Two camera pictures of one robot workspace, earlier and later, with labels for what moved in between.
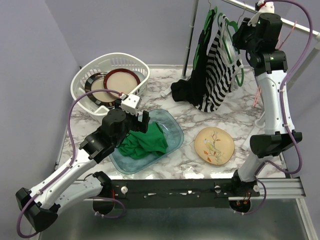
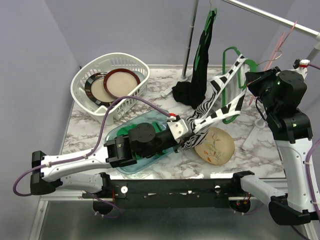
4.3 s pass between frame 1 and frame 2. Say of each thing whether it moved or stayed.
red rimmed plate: stayed
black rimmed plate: stayed
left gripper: moved
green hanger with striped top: moved
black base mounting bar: stayed
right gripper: moved
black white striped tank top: moved
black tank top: stayed
